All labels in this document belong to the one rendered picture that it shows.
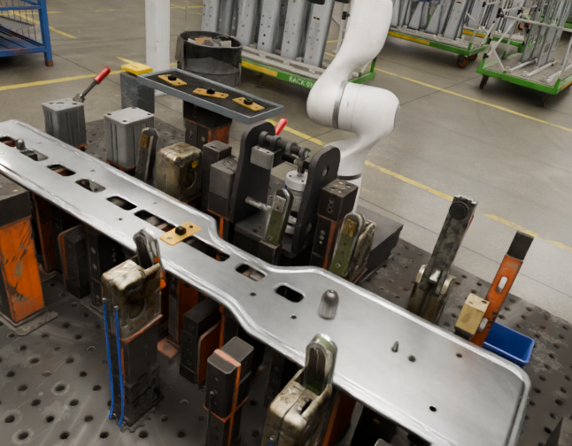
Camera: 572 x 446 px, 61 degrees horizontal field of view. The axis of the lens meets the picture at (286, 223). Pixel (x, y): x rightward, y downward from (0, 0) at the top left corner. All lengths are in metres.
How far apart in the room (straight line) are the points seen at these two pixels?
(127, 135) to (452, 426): 0.91
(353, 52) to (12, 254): 0.89
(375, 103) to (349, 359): 0.66
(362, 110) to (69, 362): 0.88
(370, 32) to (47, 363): 1.04
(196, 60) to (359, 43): 2.61
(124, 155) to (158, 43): 3.65
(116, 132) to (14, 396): 0.60
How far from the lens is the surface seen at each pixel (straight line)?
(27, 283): 1.22
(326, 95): 1.24
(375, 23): 1.27
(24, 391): 1.15
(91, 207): 1.09
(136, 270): 0.83
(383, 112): 1.22
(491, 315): 0.91
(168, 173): 1.14
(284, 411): 0.65
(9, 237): 1.14
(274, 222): 0.99
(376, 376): 0.78
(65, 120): 1.45
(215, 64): 3.77
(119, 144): 1.24
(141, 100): 1.45
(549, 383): 1.39
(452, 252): 0.86
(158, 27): 4.83
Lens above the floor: 1.56
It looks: 32 degrees down
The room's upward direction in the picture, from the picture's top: 9 degrees clockwise
